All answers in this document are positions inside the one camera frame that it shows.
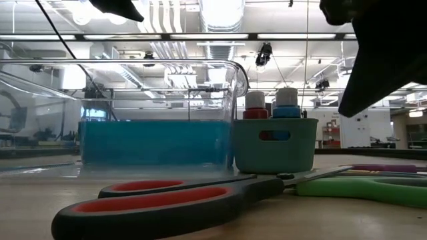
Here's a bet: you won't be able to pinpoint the purple scissors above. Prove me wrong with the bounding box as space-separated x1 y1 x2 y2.
349 163 427 173

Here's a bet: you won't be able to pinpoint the blue paint bottle white cap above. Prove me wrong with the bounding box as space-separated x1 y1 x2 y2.
272 87 302 141

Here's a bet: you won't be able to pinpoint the green scissors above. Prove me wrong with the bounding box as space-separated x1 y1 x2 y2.
295 176 427 210

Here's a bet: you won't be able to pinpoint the red paint bottle white cap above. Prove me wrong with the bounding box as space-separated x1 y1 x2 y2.
242 90 273 141

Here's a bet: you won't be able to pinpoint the black overhead beam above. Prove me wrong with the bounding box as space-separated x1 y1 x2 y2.
0 31 358 42

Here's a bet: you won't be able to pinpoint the white pillar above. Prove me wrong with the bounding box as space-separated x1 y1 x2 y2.
339 99 372 148

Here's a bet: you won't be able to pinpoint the clear plastic bin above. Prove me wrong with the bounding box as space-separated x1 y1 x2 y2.
0 59 250 177

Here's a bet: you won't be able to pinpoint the teal rectangular tray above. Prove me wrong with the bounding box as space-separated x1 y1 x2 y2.
78 120 234 167

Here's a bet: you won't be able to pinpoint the small teal basket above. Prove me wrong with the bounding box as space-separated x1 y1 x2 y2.
232 118 320 175

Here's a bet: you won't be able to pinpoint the red and black scissors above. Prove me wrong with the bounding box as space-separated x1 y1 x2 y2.
51 165 354 240

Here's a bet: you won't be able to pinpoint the thin black cable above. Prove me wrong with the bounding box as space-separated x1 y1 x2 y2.
34 0 119 121

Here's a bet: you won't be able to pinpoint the black aluminium frame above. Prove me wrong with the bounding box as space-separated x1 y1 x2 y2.
0 146 427 161

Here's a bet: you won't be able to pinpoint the ribbed ceiling duct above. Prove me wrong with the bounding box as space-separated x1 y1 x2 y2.
199 0 246 61

